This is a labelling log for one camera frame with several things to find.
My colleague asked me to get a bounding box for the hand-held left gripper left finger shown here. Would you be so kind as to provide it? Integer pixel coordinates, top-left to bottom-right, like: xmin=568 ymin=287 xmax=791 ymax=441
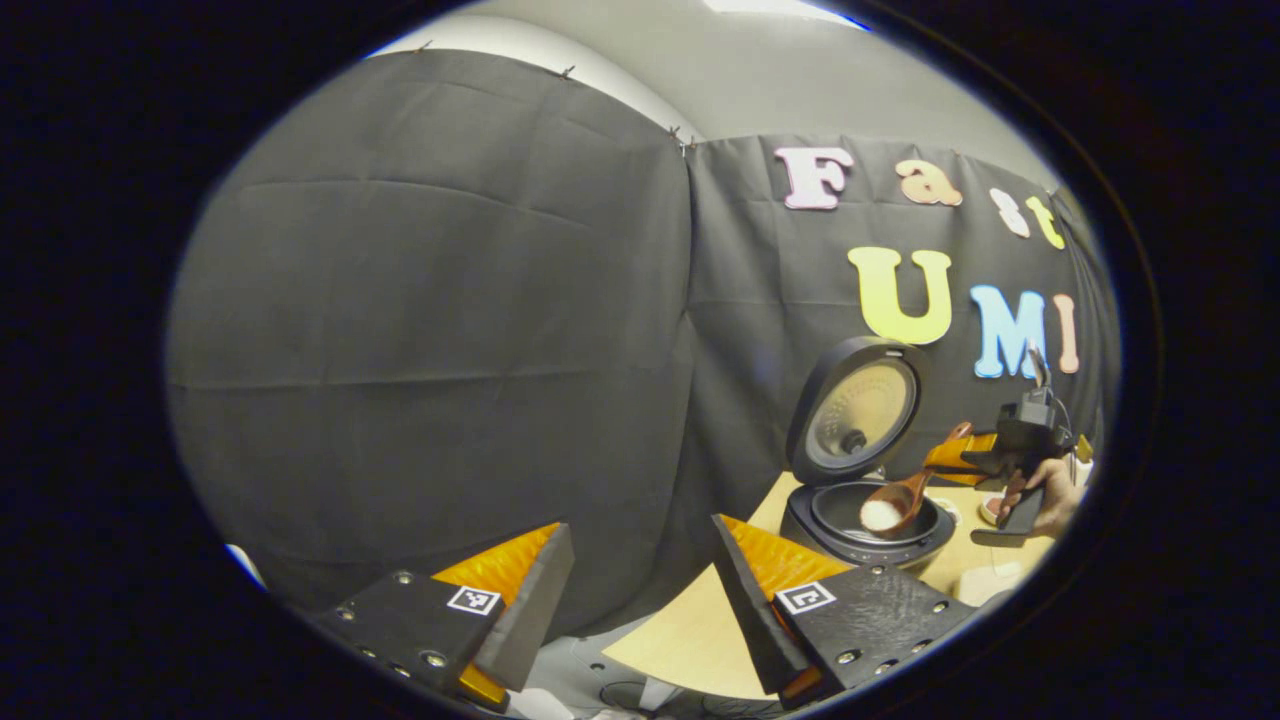
xmin=312 ymin=522 xmax=576 ymax=713

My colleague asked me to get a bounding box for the black silver rice cooker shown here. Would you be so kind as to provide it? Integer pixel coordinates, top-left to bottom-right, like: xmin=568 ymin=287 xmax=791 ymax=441
xmin=780 ymin=336 xmax=957 ymax=569

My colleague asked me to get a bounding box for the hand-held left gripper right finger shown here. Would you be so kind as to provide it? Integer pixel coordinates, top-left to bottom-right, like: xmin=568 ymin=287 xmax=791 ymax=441
xmin=708 ymin=514 xmax=976 ymax=711

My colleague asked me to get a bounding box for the brown wooden spoon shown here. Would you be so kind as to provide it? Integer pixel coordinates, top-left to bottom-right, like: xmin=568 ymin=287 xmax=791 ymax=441
xmin=860 ymin=421 xmax=973 ymax=539

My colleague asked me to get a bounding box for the large ceiling light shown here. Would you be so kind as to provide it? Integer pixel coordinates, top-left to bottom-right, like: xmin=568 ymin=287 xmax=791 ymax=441
xmin=705 ymin=0 xmax=871 ymax=29

